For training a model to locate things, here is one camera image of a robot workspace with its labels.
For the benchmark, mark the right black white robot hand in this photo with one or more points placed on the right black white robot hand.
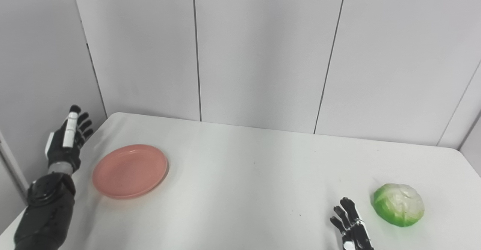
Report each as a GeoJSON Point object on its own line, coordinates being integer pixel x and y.
{"type": "Point", "coordinates": [353, 231]}

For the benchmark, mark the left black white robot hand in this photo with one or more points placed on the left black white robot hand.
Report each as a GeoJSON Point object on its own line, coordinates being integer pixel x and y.
{"type": "Point", "coordinates": [65, 144]}

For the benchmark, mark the green white cabbage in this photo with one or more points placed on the green white cabbage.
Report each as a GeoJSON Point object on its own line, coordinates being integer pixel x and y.
{"type": "Point", "coordinates": [399, 205]}

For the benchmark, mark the pink plate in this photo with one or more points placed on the pink plate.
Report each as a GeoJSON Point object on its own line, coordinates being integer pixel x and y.
{"type": "Point", "coordinates": [130, 171]}

